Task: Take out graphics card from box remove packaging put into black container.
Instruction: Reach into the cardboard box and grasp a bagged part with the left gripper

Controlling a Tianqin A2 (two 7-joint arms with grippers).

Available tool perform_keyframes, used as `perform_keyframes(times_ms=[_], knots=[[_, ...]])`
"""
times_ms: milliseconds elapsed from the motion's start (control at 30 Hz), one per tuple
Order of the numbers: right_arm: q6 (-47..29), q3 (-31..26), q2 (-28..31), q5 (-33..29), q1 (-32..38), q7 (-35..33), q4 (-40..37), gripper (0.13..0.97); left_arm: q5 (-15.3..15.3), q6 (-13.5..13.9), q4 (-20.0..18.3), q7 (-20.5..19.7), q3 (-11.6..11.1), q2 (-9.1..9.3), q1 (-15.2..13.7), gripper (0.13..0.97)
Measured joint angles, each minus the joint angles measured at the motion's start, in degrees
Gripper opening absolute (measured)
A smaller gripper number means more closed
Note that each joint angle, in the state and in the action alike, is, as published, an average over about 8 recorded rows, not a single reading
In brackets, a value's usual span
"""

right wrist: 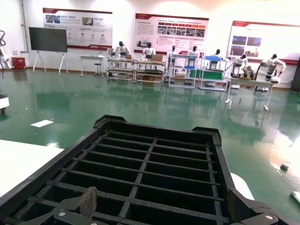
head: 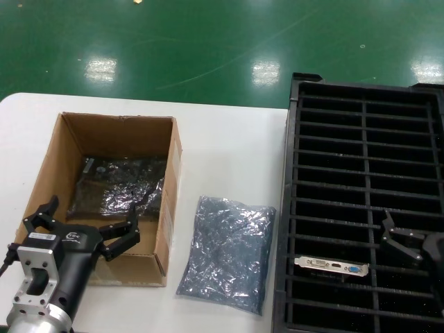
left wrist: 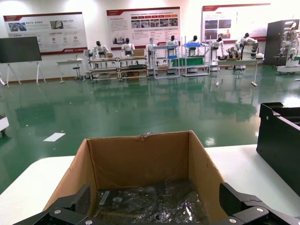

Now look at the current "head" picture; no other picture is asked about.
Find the black slotted plastic container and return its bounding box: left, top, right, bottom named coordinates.
left=272, top=71, right=444, bottom=333

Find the empty grey antistatic bag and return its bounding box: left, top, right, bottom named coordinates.
left=176, top=195, right=278, bottom=316

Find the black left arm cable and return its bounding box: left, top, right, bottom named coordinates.
left=0, top=242, right=19, bottom=278

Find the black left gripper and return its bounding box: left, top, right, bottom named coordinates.
left=22, top=195, right=142, bottom=315

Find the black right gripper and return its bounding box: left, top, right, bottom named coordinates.
left=379, top=209, right=444, bottom=289

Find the brown cardboard box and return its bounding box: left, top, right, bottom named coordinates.
left=20, top=111, right=183, bottom=288

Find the crinkled grey antistatic bag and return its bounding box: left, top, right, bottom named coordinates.
left=65, top=155, right=166, bottom=223

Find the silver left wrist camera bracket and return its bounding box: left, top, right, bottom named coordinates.
left=12, top=230, right=65, bottom=308

